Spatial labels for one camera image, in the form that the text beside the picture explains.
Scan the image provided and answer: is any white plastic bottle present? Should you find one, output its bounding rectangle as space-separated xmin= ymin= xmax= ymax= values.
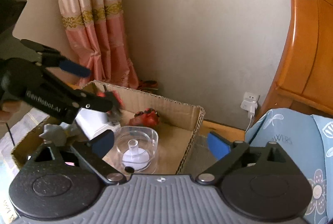
xmin=75 ymin=109 xmax=120 ymax=140

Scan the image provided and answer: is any blue floral bed sheet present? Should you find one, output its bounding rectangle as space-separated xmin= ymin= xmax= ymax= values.
xmin=245 ymin=108 xmax=332 ymax=223

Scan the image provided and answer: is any white wall charger plug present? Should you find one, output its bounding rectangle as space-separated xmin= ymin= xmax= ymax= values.
xmin=240 ymin=92 xmax=260 ymax=132

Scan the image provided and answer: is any black toy train engine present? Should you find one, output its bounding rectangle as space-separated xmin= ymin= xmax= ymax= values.
xmin=97 ymin=85 xmax=122 ymax=122

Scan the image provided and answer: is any blue floral pillow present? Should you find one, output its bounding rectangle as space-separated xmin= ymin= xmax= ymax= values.
xmin=312 ymin=115 xmax=333 ymax=179

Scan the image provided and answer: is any red toy train car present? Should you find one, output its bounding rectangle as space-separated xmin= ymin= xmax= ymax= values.
xmin=128 ymin=108 xmax=160 ymax=128

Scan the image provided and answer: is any wooden bed headboard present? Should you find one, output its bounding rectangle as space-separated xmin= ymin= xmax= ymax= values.
xmin=256 ymin=0 xmax=332 ymax=119

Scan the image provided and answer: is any person's hand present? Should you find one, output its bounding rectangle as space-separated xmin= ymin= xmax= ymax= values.
xmin=0 ymin=101 xmax=21 ymax=123

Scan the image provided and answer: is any clear plastic chopper bowl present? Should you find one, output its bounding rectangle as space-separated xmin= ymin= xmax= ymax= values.
xmin=112 ymin=126 xmax=159 ymax=174

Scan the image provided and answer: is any grey elephant toy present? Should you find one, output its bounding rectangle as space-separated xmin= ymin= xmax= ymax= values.
xmin=39 ymin=123 xmax=80 ymax=146

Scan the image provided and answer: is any pink gold curtain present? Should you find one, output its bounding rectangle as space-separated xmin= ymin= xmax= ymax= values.
xmin=58 ymin=0 xmax=139 ymax=89

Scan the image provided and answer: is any open cardboard box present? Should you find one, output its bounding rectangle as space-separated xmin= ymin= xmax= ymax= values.
xmin=11 ymin=79 xmax=206 ymax=175

